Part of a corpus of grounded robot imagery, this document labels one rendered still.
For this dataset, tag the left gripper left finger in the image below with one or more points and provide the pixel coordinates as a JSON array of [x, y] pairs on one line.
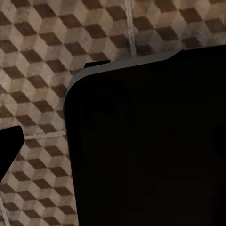
[[11, 141]]

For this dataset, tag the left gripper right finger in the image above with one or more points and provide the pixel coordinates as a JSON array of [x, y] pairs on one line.
[[219, 140]]

